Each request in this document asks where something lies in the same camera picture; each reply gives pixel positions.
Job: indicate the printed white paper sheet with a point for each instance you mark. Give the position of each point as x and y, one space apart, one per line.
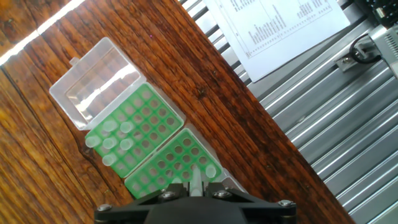
280 31

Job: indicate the aluminium camera bracket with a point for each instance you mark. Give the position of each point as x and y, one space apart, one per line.
349 60

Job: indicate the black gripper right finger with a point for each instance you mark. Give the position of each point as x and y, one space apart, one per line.
264 208

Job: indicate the clear box with green rack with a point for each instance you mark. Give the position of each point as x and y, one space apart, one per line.
93 81
189 134

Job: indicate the brown wooden board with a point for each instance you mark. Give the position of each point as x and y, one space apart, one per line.
186 93

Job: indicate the black keyboard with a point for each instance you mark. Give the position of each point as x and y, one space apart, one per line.
379 11

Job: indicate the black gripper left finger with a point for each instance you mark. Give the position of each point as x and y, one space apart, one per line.
133 206

